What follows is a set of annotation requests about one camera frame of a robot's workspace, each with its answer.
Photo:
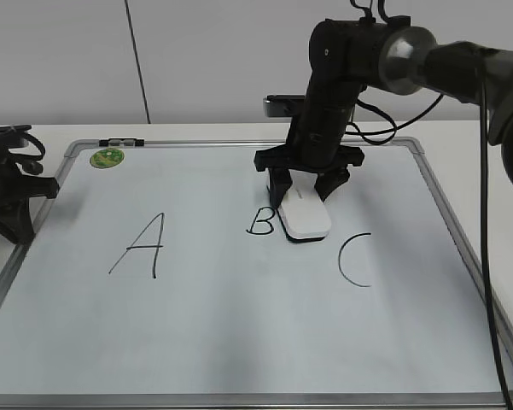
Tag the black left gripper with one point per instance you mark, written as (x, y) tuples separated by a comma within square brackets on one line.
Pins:
[(15, 218)]

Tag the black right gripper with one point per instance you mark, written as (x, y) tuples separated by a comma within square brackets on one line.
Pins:
[(314, 142)]

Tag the white rectangular board eraser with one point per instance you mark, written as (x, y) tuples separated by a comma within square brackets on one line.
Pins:
[(302, 213)]

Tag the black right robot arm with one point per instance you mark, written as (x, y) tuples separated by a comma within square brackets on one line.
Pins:
[(349, 56)]

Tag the green round magnet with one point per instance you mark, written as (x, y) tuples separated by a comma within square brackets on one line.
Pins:
[(107, 158)]

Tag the white magnetic whiteboard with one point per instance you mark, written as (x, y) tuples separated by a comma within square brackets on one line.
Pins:
[(167, 282)]

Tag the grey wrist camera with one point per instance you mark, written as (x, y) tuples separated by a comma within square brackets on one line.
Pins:
[(283, 106)]

